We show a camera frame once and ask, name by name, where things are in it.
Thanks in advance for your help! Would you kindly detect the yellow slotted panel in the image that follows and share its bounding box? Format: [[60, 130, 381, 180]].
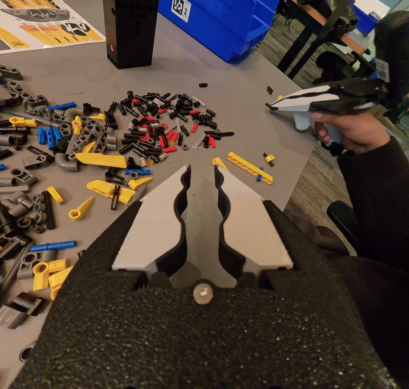
[[87, 180, 135, 205]]

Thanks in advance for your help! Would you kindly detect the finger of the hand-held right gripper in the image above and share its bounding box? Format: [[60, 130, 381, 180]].
[[266, 86, 342, 107], [266, 99, 341, 113]]

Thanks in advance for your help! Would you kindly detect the white box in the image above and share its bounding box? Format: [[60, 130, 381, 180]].
[[355, 0, 391, 13]]

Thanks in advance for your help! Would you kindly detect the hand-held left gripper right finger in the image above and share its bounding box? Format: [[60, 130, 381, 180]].
[[213, 165, 294, 280]]

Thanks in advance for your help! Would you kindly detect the black brick tower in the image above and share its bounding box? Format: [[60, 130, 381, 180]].
[[102, 0, 161, 70]]

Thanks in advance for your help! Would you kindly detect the pile of yellow grey bricks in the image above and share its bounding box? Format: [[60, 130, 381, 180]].
[[0, 64, 154, 364]]

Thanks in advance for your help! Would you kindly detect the person's black sweater torso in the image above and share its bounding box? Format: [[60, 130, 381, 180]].
[[283, 210, 409, 389]]

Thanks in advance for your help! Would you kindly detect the blue crate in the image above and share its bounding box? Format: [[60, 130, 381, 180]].
[[351, 3, 377, 36]]

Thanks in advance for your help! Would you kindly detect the blue storage bin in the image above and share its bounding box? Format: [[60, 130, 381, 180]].
[[158, 0, 280, 65]]

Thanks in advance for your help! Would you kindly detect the person's right hand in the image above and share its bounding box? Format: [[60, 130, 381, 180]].
[[311, 110, 391, 155]]

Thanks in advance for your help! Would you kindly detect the pile of black red pins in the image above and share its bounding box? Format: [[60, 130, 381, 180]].
[[120, 90, 235, 167]]

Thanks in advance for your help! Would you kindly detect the yellow black sticker sheet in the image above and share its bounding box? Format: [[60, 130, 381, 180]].
[[0, 0, 107, 55]]

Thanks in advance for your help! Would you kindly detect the grey straight tube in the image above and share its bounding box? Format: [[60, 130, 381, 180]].
[[131, 186, 148, 205]]

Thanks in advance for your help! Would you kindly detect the yellow tooth piece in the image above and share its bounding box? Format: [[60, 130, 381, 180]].
[[69, 197, 95, 222]]

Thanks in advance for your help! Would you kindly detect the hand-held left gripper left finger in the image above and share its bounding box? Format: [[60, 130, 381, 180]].
[[112, 164, 192, 277]]

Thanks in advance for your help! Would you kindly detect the black chair armrest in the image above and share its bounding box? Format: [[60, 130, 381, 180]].
[[327, 200, 359, 252]]

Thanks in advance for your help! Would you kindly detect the background wooden desk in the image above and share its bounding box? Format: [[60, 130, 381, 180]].
[[272, 0, 373, 80]]

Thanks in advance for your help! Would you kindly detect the black office chair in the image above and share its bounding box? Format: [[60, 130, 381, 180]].
[[313, 51, 376, 86]]

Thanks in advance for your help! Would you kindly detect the black bag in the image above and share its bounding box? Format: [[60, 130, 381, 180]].
[[295, 0, 360, 41]]

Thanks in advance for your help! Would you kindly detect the grey elbow pipe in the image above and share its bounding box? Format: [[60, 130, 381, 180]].
[[55, 152, 80, 173]]

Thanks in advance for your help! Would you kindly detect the yellow wedge piece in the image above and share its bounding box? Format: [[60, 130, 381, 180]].
[[128, 177, 153, 191]]

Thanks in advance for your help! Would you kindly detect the long yellow fairing panel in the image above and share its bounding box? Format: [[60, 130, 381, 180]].
[[76, 152, 128, 169]]

